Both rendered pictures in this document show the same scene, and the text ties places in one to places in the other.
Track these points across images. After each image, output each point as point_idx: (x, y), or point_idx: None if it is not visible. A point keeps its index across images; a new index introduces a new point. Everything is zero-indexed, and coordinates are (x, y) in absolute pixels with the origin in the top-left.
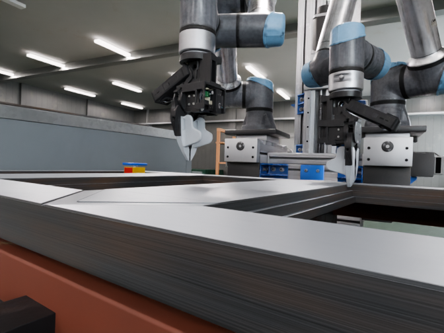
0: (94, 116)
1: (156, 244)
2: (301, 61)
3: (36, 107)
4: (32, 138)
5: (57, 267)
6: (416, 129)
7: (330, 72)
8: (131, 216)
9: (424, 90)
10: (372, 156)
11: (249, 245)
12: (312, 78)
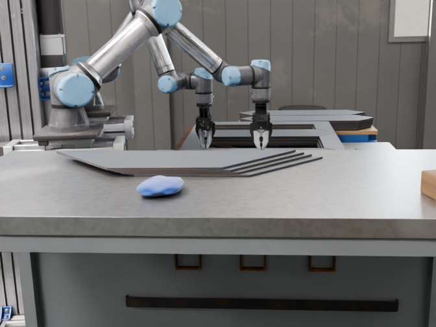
0: (167, 150)
1: None
2: (34, 37)
3: (250, 150)
4: None
5: None
6: (115, 108)
7: (208, 93)
8: (341, 147)
9: (108, 80)
10: (132, 132)
11: (341, 143)
12: (176, 89)
